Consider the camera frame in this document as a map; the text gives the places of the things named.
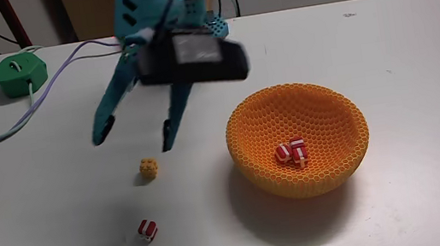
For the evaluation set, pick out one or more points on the yellow cube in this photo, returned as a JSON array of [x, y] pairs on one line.
[[148, 168]]

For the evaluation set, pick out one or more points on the yellow honeycomb basket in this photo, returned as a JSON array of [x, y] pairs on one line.
[[323, 117]]

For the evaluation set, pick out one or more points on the brown board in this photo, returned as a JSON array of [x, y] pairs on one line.
[[91, 7]]

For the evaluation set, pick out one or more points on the green octagonal box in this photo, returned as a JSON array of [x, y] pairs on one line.
[[19, 78]]

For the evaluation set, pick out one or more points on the red pole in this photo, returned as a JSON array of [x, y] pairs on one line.
[[14, 27]]

